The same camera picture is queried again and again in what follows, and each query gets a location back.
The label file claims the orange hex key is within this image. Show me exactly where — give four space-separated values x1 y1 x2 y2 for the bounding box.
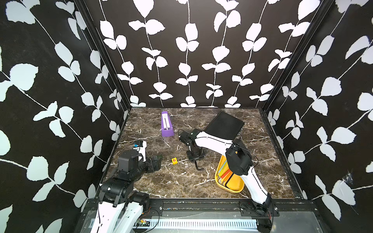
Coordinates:
219 171 233 185

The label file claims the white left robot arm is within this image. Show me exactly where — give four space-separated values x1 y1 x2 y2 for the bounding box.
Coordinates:
91 150 163 233

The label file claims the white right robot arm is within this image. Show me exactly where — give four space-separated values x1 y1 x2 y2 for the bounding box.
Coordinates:
178 129 274 216

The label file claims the yellow plastic storage tray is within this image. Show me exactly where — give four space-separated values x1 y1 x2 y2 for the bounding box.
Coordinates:
215 155 245 193

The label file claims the yellow number six cube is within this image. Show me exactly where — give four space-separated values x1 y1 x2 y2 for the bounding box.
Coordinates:
172 157 178 165

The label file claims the purple metronome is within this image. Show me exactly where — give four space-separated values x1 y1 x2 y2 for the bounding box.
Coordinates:
161 111 174 137

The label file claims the black ribbed carrying case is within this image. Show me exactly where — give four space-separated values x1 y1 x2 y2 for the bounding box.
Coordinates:
204 111 244 140

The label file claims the small green circuit board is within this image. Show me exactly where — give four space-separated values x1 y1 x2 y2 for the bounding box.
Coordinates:
137 219 151 227

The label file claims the white ribbed strip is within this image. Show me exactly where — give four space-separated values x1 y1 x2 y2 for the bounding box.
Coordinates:
133 219 258 231

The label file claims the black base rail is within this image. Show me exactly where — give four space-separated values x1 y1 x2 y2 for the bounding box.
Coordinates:
75 199 322 233

